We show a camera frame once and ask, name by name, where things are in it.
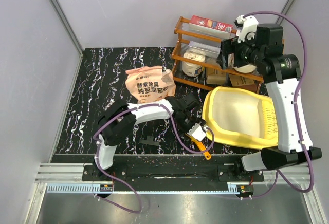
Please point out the aluminium frame rail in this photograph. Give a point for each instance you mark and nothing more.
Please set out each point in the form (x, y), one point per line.
(73, 172)

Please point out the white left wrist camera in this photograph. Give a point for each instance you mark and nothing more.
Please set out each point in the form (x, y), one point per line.
(198, 132)

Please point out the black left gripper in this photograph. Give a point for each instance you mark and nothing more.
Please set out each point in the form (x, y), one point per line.
(195, 120)

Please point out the pink cat litter bag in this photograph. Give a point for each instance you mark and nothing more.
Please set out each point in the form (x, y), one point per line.
(150, 84)

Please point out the red 3D toothpaste box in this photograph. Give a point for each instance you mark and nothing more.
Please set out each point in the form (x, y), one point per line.
(211, 27)

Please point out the wooden two-tier shelf rack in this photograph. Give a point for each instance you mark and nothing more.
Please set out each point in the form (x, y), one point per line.
(198, 63)

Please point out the yellow plastic litter scoop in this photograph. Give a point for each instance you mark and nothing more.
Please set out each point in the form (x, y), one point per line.
(201, 147)

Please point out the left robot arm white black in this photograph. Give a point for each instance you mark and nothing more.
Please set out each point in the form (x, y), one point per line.
(120, 118)

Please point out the yellow litter box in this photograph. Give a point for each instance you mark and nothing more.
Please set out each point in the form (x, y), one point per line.
(241, 118)

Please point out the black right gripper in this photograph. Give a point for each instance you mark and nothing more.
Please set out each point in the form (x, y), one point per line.
(231, 46)

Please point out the brown cardboard box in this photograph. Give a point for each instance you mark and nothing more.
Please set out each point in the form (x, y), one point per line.
(242, 82)

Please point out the grey metal scraper blade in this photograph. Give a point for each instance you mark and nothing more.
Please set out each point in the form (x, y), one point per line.
(149, 141)

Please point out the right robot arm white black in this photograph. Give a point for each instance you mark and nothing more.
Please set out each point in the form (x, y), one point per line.
(262, 46)

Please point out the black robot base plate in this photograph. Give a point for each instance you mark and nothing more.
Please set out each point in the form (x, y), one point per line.
(211, 171)

